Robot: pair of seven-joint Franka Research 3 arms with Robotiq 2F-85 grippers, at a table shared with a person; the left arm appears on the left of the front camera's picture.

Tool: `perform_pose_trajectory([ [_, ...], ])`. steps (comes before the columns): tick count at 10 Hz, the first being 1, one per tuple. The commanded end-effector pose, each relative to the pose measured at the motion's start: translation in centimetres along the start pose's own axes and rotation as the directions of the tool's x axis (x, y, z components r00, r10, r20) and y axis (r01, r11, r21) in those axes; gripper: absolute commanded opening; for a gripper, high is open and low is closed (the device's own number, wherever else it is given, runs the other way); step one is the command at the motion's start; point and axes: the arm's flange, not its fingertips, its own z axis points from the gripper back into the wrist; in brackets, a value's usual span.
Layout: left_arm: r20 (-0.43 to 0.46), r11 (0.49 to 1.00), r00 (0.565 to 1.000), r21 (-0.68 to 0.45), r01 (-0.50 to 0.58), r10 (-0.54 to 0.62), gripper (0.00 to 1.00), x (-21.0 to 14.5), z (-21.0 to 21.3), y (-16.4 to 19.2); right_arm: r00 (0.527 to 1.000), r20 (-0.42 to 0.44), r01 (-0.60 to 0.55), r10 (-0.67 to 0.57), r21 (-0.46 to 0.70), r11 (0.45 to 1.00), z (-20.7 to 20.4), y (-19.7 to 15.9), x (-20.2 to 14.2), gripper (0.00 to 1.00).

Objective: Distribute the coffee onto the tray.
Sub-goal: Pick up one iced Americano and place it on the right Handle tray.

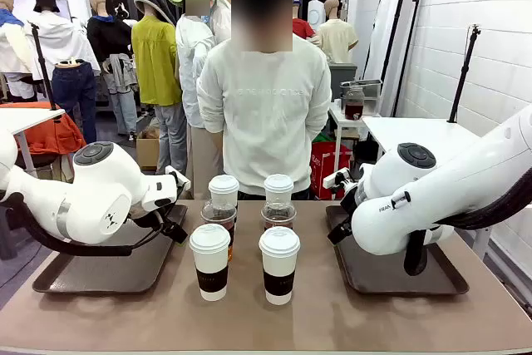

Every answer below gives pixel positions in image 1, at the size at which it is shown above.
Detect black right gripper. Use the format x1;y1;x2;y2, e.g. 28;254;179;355
327;188;357;246

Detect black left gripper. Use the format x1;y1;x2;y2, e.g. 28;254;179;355
160;205;189;245

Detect clear iced tea cup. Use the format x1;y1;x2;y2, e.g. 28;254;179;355
200;200;238;263
260;202;298;232

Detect dark brown serving tray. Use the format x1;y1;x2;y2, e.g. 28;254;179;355
32;204;189;294
325;204;470;296

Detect metal basket tray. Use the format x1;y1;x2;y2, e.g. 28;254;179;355
340;78;382;101

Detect red box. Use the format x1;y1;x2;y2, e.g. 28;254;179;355
310;141;354;200

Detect brown cardboard box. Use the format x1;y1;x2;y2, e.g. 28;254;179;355
135;128;161;171

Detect small white side table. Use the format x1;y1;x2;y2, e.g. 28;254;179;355
328;101;382;165

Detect large white table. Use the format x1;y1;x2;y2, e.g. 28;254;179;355
362;116;479;165

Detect glass jar dark liquid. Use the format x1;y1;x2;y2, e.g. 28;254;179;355
343;85;366;121

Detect person in white sweatshirt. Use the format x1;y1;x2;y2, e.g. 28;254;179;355
196;0;333;201

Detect orange cloth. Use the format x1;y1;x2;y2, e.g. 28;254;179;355
0;101;87;156

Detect grey bin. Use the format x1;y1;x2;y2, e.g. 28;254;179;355
329;62;357;101

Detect mannequin green hat white shirt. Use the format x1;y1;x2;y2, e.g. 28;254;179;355
167;0;225;200

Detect mannequin yellow-green shirt grey hood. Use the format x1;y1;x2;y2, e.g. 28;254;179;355
131;0;188;175

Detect blue jeans mannequin legs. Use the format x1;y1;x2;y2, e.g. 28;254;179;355
52;58;99;145

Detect white desk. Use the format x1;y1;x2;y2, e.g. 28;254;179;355
0;107;67;177

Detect black tripod pole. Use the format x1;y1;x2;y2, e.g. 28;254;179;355
27;22;57;111
447;24;482;124

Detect mannequin cream shirt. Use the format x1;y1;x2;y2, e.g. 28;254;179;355
317;0;359;65

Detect mannequin black sweater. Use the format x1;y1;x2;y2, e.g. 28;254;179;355
86;0;139;136

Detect mannequin red shirt blue cap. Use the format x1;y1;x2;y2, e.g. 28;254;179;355
292;0;318;41

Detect mannequin white top grey trousers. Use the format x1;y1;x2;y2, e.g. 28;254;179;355
209;0;234;45

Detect mannequin black hat white cape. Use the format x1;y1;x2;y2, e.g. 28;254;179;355
24;0;101;81

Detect mannequin blue scarf white clothes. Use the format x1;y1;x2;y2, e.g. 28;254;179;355
0;0;37;102

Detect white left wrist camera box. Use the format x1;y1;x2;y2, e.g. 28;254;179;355
165;165;191;192

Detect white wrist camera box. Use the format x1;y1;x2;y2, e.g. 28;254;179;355
323;167;351;190
165;165;191;192

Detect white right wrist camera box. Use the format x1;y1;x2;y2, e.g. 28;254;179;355
323;167;351;190

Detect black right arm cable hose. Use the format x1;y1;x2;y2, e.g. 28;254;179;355
404;163;532;277

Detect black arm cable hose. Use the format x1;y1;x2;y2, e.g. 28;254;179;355
404;163;532;277
0;192;134;258

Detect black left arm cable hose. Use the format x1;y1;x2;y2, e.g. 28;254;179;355
0;192;134;258

